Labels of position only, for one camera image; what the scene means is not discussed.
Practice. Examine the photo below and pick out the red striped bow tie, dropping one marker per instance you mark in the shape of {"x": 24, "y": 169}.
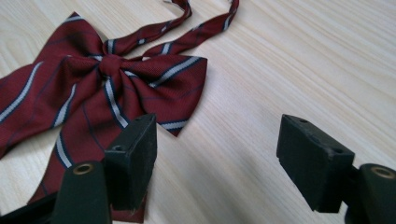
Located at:
{"x": 77, "y": 90}

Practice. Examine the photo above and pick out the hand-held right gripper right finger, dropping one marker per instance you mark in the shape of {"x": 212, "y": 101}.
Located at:
{"x": 314, "y": 168}

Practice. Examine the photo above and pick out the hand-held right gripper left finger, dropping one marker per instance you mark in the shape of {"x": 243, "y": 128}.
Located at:
{"x": 134, "y": 161}

